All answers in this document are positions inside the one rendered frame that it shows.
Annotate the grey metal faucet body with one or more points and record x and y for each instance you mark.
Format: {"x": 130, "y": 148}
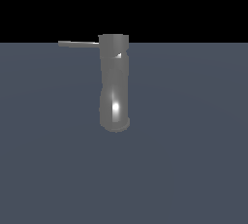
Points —
{"x": 113, "y": 85}

